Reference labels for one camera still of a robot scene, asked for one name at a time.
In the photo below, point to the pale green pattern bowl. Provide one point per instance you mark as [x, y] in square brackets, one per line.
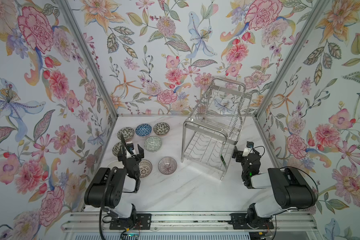
[153, 144]

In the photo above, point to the brown mandala pattern bowl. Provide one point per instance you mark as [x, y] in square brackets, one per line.
[145, 168]

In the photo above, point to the blue pattern bowl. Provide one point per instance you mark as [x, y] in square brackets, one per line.
[143, 130]

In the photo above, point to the plain white bowl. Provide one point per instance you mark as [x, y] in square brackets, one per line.
[117, 164]

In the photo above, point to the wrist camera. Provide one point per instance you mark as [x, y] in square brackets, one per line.
[249, 147]
[130, 147]

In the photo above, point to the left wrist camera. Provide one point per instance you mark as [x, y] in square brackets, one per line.
[130, 147]

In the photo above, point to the green leaf pattern bowl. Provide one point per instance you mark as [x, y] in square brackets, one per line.
[126, 132]

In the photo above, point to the dark floral bowl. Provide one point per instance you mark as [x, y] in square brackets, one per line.
[117, 148]

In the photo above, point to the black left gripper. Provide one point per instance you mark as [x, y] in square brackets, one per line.
[130, 158]

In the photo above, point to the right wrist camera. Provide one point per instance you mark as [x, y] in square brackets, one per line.
[249, 147]

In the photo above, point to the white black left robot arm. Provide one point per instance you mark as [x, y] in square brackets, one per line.
[108, 185]

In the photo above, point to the two-tier steel dish rack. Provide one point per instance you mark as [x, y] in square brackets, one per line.
[214, 126]

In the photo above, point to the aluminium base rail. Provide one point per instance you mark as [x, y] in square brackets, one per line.
[197, 222]

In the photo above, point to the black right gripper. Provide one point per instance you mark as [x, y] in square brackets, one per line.
[238, 154]

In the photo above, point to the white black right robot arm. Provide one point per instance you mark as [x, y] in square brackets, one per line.
[290, 191]

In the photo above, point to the dark speckled bowl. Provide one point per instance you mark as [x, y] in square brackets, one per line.
[161, 129]

